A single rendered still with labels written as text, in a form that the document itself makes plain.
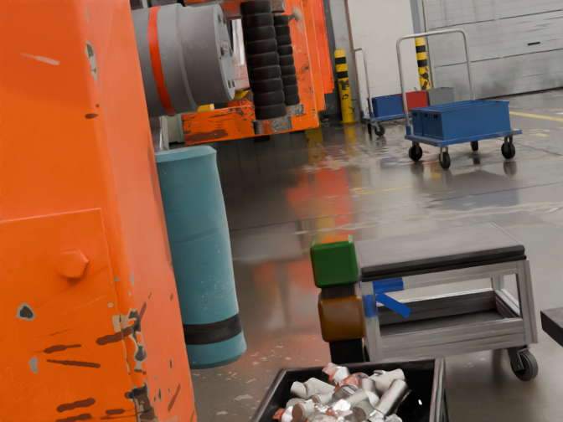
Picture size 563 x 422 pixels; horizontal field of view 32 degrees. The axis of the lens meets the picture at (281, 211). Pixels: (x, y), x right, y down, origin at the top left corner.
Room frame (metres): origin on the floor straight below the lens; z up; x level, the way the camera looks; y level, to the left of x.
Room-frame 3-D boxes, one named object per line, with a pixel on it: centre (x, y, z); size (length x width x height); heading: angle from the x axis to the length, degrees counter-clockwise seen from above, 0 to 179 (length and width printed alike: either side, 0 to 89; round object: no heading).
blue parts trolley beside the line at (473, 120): (7.10, -1.38, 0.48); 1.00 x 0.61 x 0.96; 4
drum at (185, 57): (1.28, 0.14, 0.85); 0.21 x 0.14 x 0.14; 85
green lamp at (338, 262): (0.85, -0.04, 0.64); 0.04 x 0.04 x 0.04; 85
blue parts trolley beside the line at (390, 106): (10.70, -1.55, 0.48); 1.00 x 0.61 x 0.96; 95
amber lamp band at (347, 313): (0.85, -0.04, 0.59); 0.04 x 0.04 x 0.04; 85
